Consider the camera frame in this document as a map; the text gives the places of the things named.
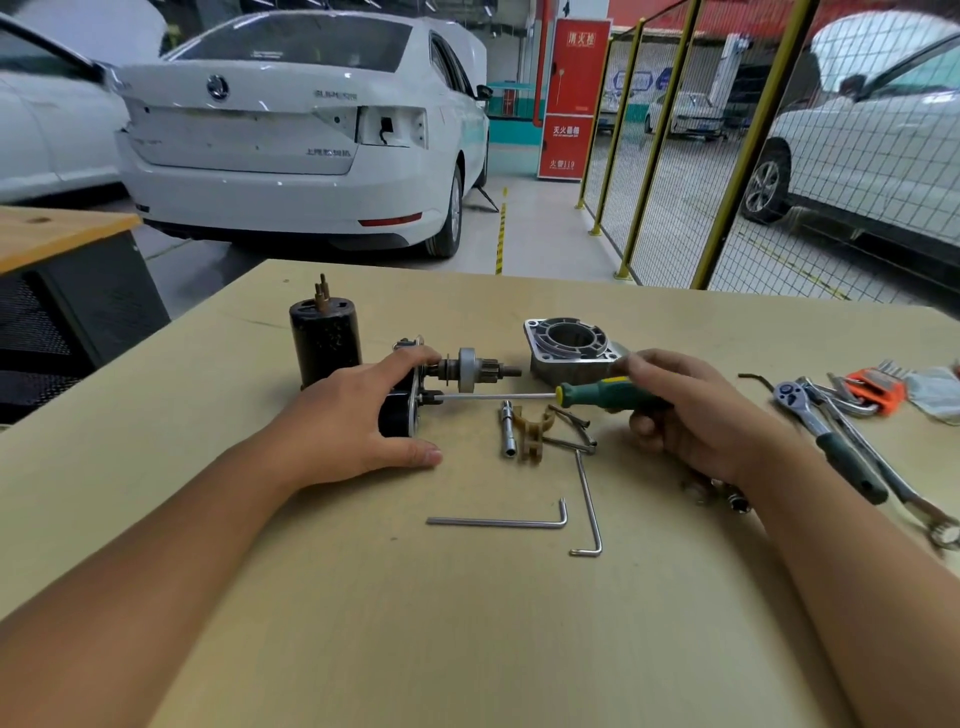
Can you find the starter motor armature assembly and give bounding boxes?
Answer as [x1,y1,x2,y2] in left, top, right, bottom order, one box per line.
[377,337,526,441]

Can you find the white car with open door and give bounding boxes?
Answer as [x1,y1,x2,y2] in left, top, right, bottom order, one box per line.
[0,11,130,206]

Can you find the silver hex key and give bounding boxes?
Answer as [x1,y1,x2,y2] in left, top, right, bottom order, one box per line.
[426,498,570,531]
[567,448,604,559]

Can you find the beige plastic shift fork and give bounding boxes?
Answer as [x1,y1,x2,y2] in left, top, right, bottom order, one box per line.
[519,411,557,465]

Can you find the white car behind fence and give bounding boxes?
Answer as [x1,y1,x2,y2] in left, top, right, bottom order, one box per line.
[741,9,960,250]

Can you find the wooden workbench top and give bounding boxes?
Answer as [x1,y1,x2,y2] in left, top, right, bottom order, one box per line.
[0,205,144,276]

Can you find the small metal socket tool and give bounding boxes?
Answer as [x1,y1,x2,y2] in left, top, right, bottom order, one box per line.
[499,401,525,461]

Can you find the person's right forearm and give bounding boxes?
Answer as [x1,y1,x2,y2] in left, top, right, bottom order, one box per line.
[738,444,960,728]

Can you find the white face mask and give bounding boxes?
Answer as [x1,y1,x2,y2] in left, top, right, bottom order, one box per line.
[902,365,960,426]

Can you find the red fire equipment cabinet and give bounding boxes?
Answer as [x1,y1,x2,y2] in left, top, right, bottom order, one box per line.
[537,16,614,182]

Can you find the green handled screwdriver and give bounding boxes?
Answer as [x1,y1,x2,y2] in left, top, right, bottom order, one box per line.
[429,377,674,414]

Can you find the small distant white car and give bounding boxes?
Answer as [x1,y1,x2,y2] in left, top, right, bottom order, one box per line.
[644,90,726,143]

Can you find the silver combination wrench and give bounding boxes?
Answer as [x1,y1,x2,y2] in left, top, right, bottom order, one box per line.
[798,377,960,553]

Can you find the person's right hand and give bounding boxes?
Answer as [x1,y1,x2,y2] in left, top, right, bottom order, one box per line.
[615,348,798,490]

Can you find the hex key set orange holder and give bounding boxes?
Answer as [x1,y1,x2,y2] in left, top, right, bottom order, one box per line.
[827,359,911,419]

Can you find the person's left hand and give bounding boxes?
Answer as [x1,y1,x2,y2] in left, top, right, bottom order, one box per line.
[262,345,444,493]

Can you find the black cylindrical solenoid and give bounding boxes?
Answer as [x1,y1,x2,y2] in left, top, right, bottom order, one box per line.
[289,273,364,392]

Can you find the yellow post wire mesh fence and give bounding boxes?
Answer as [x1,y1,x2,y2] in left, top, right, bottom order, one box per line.
[575,0,960,303]

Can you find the black perforated metal cabinet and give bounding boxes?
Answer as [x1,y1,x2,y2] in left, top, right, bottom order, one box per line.
[0,231,173,426]

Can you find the white sedan missing tail light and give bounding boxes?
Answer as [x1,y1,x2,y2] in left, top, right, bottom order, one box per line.
[112,9,494,261]

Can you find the person's left forearm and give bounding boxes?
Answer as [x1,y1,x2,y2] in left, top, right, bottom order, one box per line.
[0,418,301,728]

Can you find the ratchet wrench with green grip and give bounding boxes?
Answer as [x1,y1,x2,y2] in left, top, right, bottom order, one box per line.
[771,380,891,506]

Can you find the grey aluminium motor housing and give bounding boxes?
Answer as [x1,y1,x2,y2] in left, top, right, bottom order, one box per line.
[522,317,633,386]

